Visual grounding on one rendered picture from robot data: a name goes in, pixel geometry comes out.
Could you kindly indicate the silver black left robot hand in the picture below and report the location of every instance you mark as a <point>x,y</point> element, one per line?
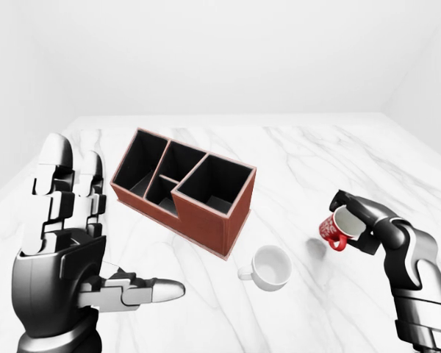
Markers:
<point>46,272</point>

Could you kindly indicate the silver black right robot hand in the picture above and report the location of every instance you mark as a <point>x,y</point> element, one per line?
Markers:
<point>373,220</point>

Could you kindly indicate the red patterned mug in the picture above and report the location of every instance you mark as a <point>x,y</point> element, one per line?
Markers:
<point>340,226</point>

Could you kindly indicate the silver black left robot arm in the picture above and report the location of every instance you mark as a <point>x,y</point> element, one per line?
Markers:
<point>64,342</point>

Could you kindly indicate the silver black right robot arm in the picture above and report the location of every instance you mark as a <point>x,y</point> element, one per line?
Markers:
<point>417,279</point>

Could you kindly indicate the white mug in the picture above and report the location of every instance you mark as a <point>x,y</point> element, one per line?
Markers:
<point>272,267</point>

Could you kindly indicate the red-brown desk caddy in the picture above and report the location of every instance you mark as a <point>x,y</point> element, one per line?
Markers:
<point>202,191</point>

